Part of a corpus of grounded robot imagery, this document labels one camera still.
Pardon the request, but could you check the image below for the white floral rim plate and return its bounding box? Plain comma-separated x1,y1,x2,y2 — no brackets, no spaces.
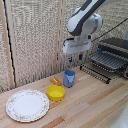
5,89,51,123

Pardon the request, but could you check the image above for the orange bread piece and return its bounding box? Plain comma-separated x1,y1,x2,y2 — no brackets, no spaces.
49,77,63,86

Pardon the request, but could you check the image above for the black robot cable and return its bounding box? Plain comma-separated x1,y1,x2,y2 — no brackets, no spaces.
91,14,128,43

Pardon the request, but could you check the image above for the black dish rack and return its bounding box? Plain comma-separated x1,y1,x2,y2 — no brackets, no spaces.
79,36,128,85

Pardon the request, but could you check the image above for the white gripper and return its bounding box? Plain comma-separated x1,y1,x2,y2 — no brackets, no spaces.
62,37,93,64

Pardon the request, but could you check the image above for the yellow bowl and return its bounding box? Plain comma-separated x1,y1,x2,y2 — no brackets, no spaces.
46,85,67,102

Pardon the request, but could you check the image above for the cobalt blue cup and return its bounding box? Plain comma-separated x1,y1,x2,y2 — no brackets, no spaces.
62,69,76,89

